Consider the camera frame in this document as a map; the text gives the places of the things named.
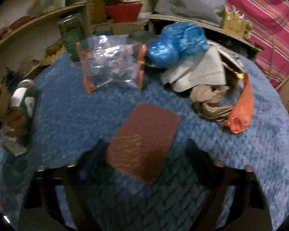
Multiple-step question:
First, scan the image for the pink striped curtain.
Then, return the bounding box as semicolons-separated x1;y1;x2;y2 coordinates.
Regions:
224;0;289;87

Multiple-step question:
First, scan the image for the green glass jar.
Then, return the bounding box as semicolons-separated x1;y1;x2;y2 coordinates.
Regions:
57;13;86;63

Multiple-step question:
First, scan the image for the blue textured table cloth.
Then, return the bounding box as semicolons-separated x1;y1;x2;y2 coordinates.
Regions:
0;53;289;230

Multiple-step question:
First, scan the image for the brown scouring pad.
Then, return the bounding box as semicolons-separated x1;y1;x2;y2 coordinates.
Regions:
106;103;181;184

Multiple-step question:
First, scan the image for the orange plastic bag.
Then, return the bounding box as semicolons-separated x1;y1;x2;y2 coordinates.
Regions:
225;74;254;134

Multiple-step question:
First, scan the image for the wooden shelf unit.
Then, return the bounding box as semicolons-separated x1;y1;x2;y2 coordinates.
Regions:
0;0;92;82

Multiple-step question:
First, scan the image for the crumpled brown paper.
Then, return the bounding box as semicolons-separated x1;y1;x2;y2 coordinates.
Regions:
189;85;234;121

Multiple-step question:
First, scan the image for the grey cushion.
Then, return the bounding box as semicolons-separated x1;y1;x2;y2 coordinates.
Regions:
155;0;227;27

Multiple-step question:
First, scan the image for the yellow oil jug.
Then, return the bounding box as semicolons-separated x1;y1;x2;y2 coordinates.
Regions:
87;0;107;24

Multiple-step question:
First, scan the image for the grey side table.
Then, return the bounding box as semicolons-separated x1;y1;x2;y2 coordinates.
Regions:
146;14;264;62

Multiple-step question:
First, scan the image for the red plastic basin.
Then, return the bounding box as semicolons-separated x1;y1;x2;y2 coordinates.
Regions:
105;3;142;23

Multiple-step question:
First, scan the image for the blue plastic bag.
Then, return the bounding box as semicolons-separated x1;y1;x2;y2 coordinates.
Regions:
146;22;210;68

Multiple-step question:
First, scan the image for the clear orange-edged plastic bag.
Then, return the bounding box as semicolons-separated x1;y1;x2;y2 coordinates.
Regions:
76;35;147;93

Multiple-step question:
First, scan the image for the black white patterned packet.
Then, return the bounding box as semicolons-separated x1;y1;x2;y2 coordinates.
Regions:
208;40;245;75

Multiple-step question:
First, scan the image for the yellow wicker utensil basket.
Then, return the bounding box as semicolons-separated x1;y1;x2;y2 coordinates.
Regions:
221;5;253;40

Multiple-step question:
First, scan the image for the white cloth rag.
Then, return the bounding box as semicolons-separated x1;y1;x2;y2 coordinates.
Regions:
161;46;226;92

